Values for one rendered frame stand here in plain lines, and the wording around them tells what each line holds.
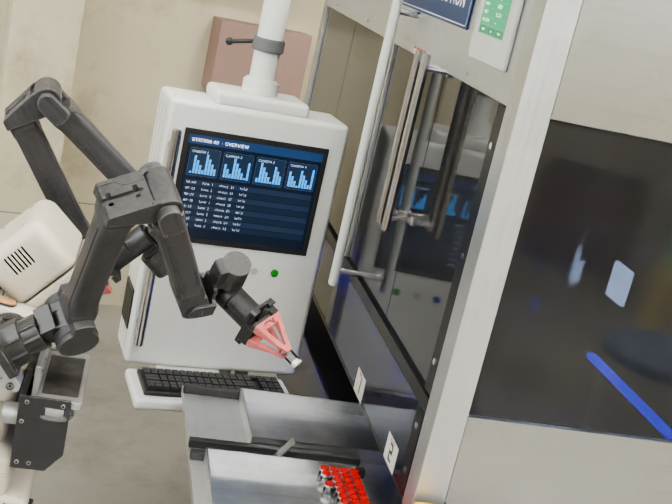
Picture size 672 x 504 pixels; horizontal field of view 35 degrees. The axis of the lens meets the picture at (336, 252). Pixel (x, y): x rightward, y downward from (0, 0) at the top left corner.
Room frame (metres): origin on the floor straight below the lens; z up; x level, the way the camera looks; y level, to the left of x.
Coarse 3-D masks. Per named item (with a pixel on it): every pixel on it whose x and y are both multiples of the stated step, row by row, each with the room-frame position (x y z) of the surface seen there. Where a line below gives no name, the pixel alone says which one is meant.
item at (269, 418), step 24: (240, 408) 2.45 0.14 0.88; (264, 408) 2.48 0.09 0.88; (288, 408) 2.51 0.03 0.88; (312, 408) 2.54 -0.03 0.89; (336, 408) 2.55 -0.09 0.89; (360, 408) 2.57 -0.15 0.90; (264, 432) 2.35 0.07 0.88; (288, 432) 2.38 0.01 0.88; (312, 432) 2.41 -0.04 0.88; (336, 432) 2.44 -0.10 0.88; (360, 432) 2.47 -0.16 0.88; (360, 456) 2.31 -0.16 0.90
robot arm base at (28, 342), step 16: (0, 320) 1.86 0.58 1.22; (16, 320) 1.84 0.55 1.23; (32, 320) 1.83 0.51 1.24; (0, 336) 1.81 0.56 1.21; (16, 336) 1.81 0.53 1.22; (32, 336) 1.82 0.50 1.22; (0, 352) 1.78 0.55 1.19; (16, 352) 1.80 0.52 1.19; (32, 352) 1.82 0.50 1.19; (16, 368) 1.80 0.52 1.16
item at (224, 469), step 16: (208, 448) 2.14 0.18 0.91; (208, 464) 2.07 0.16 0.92; (224, 464) 2.15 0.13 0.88; (240, 464) 2.16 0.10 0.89; (256, 464) 2.16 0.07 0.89; (272, 464) 2.17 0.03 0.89; (288, 464) 2.18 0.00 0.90; (304, 464) 2.19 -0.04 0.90; (320, 464) 2.20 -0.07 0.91; (336, 464) 2.20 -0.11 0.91; (208, 480) 2.02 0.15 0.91; (224, 480) 2.08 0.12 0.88; (240, 480) 2.09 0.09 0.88; (256, 480) 2.11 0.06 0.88; (272, 480) 2.12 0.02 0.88; (288, 480) 2.14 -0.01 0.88; (304, 480) 2.16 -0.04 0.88; (208, 496) 1.98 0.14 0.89; (224, 496) 2.01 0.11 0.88; (240, 496) 2.02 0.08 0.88; (256, 496) 2.04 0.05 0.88; (272, 496) 2.06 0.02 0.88; (288, 496) 2.07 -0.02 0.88; (304, 496) 2.09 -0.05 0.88; (320, 496) 2.10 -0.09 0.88
